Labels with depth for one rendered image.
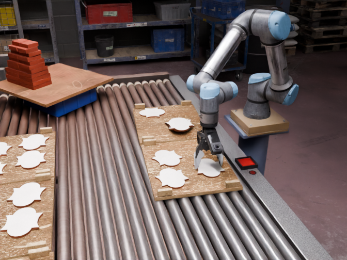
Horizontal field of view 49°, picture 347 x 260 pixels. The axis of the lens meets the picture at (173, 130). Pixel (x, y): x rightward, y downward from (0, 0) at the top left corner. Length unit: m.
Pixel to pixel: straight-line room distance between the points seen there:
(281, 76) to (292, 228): 0.80
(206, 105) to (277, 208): 0.47
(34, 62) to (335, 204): 2.33
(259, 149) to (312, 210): 0.98
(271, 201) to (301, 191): 1.70
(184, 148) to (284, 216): 0.57
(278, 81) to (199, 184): 0.71
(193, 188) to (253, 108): 0.75
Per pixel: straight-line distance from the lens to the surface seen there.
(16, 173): 1.70
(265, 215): 1.42
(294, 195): 3.13
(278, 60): 1.84
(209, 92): 1.45
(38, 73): 2.25
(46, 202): 1.49
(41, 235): 1.36
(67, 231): 1.38
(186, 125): 1.87
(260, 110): 2.08
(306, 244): 1.36
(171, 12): 5.99
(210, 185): 1.51
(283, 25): 1.73
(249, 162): 1.68
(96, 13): 5.76
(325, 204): 3.12
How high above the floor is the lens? 1.82
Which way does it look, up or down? 28 degrees down
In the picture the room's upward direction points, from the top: straight up
